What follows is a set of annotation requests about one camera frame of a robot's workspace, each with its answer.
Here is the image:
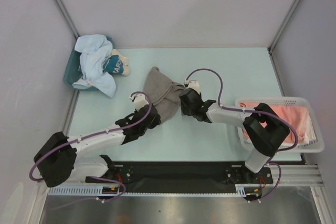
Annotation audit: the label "grey towel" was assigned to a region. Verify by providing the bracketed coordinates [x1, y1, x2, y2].
[143, 67, 185, 124]

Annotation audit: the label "pink towel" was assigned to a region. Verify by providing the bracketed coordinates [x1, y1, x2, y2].
[238, 101, 316, 147]

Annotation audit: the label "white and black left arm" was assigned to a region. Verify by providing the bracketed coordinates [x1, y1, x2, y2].
[29, 104, 161, 188]

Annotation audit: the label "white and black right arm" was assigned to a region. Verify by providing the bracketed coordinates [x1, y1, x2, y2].
[179, 88, 290, 183]

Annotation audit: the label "teal and beige towel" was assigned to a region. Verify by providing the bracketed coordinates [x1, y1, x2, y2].
[103, 49, 131, 76]

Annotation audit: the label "light blue towel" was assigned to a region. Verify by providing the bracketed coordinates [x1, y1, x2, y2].
[72, 35, 116, 98]

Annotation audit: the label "teal plastic tray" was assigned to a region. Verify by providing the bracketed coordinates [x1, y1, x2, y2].
[64, 37, 115, 91]

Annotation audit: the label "white perforated plastic basket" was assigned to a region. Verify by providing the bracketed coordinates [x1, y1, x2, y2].
[235, 97, 324, 153]

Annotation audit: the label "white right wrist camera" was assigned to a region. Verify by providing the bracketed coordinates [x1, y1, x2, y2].
[184, 80, 201, 93]

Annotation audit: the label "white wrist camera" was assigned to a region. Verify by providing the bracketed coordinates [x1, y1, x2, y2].
[184, 80, 201, 93]
[130, 93, 149, 111]

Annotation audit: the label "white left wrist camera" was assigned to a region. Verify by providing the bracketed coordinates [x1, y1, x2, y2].
[130, 93, 149, 111]

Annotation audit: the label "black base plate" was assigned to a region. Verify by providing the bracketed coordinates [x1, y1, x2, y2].
[85, 155, 276, 189]

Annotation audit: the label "white slotted cable duct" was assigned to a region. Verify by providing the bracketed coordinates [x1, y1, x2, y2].
[49, 183, 261, 197]

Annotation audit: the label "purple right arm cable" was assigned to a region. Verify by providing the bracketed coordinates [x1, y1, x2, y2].
[185, 68, 299, 204]

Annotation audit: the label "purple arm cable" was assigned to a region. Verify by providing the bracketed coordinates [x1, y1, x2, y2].
[28, 91, 153, 210]
[185, 68, 299, 204]

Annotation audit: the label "aluminium frame rail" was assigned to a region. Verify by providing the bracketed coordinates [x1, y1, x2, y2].
[36, 163, 325, 188]

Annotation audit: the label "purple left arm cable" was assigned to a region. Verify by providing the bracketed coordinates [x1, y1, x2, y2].
[28, 91, 153, 210]

